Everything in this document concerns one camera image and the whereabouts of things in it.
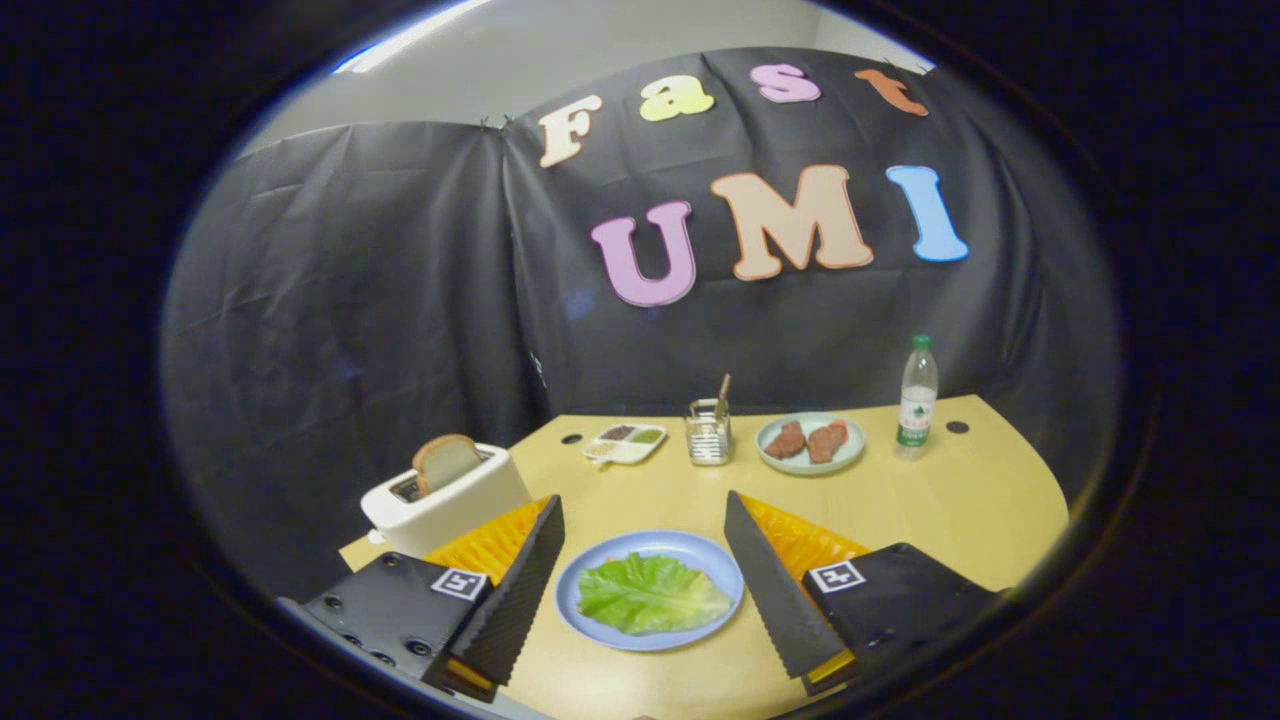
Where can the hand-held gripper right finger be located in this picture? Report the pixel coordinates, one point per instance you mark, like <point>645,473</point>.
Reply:
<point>775,600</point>

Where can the plain toast bread slice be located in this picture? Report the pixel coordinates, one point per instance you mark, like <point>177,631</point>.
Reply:
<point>445,462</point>

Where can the green lettuce leaf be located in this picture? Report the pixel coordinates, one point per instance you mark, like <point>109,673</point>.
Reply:
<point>650,595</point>

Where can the black backdrop cloth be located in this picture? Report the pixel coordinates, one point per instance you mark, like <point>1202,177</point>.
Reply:
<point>350,300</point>

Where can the brown meat patty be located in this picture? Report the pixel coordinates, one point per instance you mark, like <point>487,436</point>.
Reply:
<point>786,440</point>
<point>827,442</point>

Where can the white condiment tray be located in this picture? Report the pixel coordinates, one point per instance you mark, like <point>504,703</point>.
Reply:
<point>625,446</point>

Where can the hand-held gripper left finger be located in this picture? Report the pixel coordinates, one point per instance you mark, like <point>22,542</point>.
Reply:
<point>518,600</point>

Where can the pale green plate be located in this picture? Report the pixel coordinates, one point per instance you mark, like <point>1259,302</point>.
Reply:
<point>810,468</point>

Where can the blue plate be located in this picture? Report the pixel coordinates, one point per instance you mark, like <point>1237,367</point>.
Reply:
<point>650,544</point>

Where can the clear plastic water bottle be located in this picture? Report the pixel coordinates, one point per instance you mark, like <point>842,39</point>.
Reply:
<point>917,400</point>

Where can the wooden stick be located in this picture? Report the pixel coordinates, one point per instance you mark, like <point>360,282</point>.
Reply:
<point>724,388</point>

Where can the ceiling light panel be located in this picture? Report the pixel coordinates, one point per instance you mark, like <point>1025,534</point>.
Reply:
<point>400,45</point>

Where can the white toaster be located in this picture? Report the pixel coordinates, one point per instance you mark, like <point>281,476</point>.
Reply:
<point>450,512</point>

